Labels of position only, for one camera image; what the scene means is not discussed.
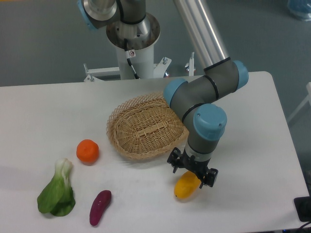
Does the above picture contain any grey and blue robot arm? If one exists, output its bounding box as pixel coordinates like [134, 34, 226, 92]
[77, 0, 249, 186]

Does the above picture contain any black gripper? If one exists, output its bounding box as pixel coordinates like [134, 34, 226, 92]
[167, 147, 218, 189]

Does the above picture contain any black cable on pedestal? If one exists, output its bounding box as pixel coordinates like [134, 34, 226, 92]
[123, 38, 140, 80]

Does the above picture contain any purple sweet potato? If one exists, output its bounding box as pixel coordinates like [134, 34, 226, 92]
[89, 190, 112, 226]

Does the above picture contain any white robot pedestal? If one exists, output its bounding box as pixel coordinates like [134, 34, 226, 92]
[83, 13, 197, 83]

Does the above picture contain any green bok choy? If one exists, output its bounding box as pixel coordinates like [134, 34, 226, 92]
[37, 158, 75, 216]

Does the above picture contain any white frame at right edge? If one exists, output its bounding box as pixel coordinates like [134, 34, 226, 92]
[287, 82, 311, 127]

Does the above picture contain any black device at table edge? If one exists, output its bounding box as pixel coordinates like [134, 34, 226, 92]
[294, 196, 311, 222]

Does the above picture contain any blue object in corner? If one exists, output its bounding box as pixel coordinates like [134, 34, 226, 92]
[287, 0, 311, 21]

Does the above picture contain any yellow mango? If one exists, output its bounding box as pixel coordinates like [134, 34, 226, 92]
[174, 171, 201, 199]

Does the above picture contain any orange tangerine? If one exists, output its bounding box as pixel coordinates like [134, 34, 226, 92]
[76, 139, 99, 163]

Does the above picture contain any woven wicker basket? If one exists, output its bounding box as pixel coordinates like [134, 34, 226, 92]
[106, 92, 189, 161]

